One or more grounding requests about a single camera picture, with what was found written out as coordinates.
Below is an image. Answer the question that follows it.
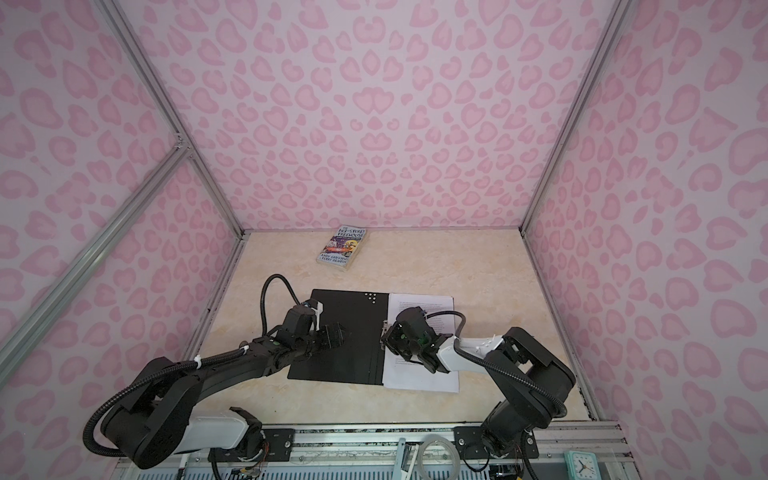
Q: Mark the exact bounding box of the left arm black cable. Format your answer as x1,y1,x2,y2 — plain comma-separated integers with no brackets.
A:
82,273,301,458

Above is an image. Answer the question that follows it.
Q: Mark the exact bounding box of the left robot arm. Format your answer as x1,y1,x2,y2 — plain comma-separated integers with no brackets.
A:
82,302,345,469

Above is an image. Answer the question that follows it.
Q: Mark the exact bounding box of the metal folder clip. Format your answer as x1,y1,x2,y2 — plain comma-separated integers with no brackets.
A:
380,320,389,350

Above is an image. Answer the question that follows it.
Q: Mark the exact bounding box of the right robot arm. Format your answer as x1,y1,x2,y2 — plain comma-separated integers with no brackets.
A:
381,306,576,458

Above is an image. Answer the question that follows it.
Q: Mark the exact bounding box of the printed sheet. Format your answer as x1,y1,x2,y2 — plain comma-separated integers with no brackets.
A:
382,293,459,394

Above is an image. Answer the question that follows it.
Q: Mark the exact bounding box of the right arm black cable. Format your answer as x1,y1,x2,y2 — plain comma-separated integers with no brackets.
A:
419,310,568,418

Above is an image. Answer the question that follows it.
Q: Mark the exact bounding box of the black A4 clip folder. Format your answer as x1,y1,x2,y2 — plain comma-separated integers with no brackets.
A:
288,289,389,386

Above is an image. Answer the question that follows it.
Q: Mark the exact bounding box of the teal alarm clock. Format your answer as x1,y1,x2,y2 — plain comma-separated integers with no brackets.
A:
564,450,602,480

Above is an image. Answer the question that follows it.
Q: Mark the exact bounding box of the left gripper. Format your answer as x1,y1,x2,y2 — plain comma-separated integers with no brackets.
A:
295,321,350,358

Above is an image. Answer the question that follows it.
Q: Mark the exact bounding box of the clear tube coil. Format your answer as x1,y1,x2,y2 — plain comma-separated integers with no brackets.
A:
414,434,461,480

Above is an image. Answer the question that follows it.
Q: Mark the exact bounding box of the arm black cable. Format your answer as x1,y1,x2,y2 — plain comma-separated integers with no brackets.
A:
419,310,568,418
82,273,301,458

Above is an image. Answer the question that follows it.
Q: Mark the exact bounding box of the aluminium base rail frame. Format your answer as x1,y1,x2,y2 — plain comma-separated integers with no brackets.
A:
112,421,640,479

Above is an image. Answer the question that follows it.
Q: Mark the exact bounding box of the colourful paperback book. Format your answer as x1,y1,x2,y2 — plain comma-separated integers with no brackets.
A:
316,225,368,270

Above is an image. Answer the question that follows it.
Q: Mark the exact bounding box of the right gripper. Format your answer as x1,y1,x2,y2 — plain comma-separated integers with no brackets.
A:
377,322,423,363

